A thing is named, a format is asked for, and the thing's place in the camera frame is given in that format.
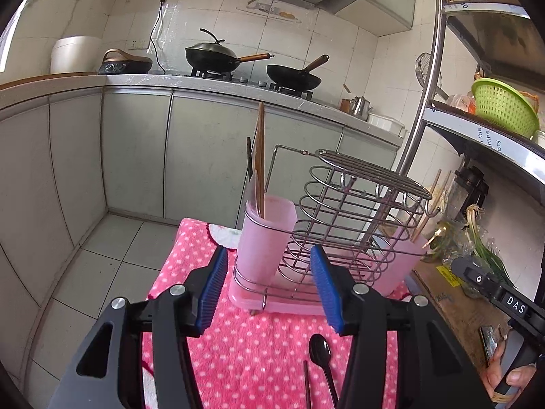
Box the black spoon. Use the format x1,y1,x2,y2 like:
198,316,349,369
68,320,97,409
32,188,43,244
309,333,341,407

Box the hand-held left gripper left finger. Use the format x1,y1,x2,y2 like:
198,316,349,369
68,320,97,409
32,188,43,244
47,245,229,409

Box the green plastic basket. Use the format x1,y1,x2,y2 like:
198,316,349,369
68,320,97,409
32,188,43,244
471,78,541,138

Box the steel kettle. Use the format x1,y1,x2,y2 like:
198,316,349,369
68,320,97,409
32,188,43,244
349,96,374,121

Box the pink polka dot cloth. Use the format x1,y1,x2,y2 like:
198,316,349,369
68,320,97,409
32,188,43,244
142,217,426,409

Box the white rice cooker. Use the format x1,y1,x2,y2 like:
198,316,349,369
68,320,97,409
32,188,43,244
50,35,103,74

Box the metal shelf rack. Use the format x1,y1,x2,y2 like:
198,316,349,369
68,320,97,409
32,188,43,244
398,0,545,371

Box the black wok with lid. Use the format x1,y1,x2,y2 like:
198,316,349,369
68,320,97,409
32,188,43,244
184,28,275,73

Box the black induction cooker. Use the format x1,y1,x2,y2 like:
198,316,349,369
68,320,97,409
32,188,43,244
97,49,153,76

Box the green onions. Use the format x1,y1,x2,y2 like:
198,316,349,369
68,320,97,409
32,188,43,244
464,204,518,282

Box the white rectangular container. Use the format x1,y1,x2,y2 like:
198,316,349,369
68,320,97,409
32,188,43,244
367,113,406,137

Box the small metal lighter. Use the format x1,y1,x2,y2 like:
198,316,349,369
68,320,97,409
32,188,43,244
479,325,500,367

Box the metal strainer ladle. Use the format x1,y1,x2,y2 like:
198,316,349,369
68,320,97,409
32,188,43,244
415,52,450,101

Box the black blender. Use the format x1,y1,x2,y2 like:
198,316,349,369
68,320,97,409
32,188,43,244
445,166,489,222

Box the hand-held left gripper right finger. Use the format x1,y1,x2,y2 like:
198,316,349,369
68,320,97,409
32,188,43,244
309,245,497,409

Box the gas stove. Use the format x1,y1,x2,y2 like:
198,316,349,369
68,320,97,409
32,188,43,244
174,68,318,100

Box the metal wire utensil rack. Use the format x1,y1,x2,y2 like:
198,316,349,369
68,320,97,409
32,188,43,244
233,145,441,316

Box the pink plastic drip tray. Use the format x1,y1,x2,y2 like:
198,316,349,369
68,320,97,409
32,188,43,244
229,264,384,317

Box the black power cable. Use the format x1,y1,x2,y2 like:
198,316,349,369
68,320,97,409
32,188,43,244
149,0,168,75

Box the person's right hand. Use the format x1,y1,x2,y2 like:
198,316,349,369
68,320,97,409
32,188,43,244
483,336,540,402

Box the clear bag of greens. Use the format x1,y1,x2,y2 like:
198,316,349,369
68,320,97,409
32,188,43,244
426,217,473,265

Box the black wok without lid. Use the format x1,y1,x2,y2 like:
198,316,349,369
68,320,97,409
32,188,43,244
266,54,330,91

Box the grey kitchen cabinets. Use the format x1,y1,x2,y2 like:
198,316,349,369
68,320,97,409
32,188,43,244
0,74,403,307

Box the brown cardboard sheet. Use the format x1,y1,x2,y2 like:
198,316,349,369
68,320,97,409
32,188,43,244
415,260,512,367

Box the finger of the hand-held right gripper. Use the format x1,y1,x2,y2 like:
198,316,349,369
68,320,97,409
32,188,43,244
450,255,545,330

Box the pink plastic utensil cup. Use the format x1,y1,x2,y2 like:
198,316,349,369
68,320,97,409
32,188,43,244
236,194,297,286
375,226,429,294

